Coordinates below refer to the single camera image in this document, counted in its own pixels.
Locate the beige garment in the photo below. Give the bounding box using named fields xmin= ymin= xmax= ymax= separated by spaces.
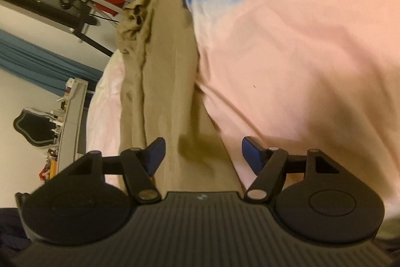
xmin=116 ymin=0 xmax=242 ymax=193

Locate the white shelf with clutter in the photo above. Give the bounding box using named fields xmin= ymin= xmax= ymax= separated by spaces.
xmin=39 ymin=78 xmax=88 ymax=183

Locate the pastel tie-dye duvet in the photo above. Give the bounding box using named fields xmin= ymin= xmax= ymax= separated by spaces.
xmin=87 ymin=0 xmax=399 ymax=236

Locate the teal curtain left window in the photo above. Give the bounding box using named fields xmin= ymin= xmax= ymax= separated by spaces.
xmin=1 ymin=31 xmax=102 ymax=96

